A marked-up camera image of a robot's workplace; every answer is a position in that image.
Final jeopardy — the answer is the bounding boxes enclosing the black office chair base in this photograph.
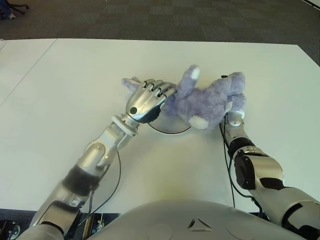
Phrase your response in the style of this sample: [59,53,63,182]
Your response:
[9,0,30,15]

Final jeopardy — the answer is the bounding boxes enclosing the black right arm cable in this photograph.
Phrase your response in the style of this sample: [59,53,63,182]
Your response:
[219,117,251,208]

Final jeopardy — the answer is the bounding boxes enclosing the person's leg with sneaker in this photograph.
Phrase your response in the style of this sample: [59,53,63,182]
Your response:
[0,0,16,20]

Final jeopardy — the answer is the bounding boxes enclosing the white plate black rim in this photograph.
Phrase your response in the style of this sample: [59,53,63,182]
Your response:
[147,109,193,135]

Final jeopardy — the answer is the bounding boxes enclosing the white baseboard strip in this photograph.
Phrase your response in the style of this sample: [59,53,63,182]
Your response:
[302,0,320,11]

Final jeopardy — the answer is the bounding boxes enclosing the purple plush bunny doll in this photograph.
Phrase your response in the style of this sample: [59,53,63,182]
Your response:
[121,64,248,131]

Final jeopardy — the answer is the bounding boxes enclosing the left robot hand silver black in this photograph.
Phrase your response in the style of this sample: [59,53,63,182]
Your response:
[124,78,177,125]

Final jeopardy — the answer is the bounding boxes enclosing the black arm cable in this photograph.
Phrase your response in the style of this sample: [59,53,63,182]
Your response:
[82,152,123,223]
[219,117,251,208]

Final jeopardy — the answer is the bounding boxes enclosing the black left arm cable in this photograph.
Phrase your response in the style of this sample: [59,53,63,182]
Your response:
[82,152,123,223]

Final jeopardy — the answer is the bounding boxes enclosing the silver robot torso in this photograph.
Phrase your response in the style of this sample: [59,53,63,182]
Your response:
[86,199,305,240]

